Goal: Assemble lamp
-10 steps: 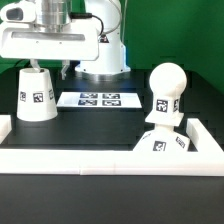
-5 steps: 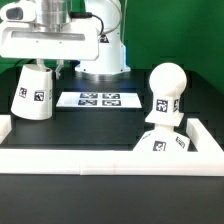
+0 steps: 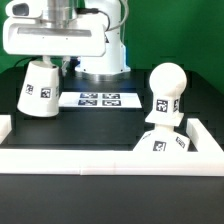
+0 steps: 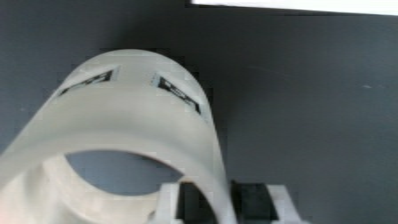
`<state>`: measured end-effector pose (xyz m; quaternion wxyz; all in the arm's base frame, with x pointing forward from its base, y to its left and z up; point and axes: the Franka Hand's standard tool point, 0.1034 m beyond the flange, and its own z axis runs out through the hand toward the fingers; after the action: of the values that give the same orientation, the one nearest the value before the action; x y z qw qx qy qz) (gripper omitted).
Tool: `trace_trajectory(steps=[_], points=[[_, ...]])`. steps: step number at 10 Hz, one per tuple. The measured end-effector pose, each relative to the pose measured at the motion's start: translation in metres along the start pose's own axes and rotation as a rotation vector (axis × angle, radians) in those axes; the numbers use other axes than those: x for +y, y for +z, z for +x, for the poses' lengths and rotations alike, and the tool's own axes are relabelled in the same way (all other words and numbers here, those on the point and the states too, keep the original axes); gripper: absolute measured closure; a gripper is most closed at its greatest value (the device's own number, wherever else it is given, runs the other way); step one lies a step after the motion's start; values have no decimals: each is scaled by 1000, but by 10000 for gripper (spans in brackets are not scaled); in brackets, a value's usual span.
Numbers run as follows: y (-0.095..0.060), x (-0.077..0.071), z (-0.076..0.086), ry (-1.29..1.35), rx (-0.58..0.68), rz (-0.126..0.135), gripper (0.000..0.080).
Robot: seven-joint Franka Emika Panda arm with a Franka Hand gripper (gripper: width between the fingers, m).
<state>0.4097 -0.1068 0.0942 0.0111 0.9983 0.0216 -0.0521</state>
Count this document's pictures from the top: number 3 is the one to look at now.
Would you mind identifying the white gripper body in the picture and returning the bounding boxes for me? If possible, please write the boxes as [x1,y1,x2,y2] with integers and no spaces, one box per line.
[3,0,106,56]

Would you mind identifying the white lamp shade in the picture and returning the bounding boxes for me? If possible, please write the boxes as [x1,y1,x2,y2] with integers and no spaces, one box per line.
[17,61,59,117]

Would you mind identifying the white lamp bulb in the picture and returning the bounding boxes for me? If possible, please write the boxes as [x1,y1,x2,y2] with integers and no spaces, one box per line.
[149,63,187,115]

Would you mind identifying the white lamp base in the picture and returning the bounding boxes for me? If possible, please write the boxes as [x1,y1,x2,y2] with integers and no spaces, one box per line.
[132,111,191,153]

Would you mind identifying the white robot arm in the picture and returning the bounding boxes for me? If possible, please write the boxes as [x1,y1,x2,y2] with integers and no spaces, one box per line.
[3,0,130,80]

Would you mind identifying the white marker tag sheet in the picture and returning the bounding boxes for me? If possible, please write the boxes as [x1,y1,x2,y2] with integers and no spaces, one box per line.
[59,92,141,108]

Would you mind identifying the white table border frame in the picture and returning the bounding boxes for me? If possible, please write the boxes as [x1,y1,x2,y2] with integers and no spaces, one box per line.
[0,118,224,176]

